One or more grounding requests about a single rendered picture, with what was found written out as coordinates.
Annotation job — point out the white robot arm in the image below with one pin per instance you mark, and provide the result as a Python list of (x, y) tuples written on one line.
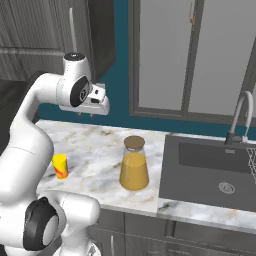
[(28, 156)]

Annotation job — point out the grey drawer front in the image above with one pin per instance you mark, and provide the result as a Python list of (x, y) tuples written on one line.
[(216, 241)]

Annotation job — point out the dark grey fridge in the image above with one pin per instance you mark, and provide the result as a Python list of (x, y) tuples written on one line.
[(36, 33)]

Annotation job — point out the glass pitcher with orange juice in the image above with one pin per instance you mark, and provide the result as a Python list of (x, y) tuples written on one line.
[(134, 170)]

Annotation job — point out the grey curved tap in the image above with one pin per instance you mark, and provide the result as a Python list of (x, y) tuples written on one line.
[(238, 113)]

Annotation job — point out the yellow and red cup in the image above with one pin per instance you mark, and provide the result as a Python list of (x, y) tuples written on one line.
[(60, 166)]

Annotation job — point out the grey cupboard door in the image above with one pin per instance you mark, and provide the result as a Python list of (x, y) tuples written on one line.
[(110, 230), (146, 236)]

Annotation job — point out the grey sink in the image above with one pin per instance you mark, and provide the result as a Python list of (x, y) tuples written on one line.
[(203, 180)]

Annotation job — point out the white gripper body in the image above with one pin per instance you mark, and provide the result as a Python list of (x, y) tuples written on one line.
[(90, 106)]

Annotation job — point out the grey framed window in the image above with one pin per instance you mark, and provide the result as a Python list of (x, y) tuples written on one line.
[(216, 56)]

